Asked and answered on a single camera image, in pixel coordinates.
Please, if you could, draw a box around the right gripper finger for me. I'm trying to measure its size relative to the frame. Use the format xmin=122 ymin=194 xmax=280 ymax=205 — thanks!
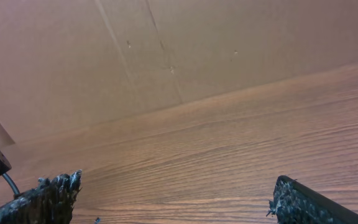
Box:
xmin=267 ymin=175 xmax=358 ymax=224

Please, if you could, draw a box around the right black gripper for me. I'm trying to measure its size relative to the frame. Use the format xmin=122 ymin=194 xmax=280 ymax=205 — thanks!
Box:
xmin=0 ymin=150 xmax=82 ymax=224

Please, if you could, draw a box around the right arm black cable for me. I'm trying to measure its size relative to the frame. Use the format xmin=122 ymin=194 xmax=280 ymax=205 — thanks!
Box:
xmin=1 ymin=172 xmax=21 ymax=197

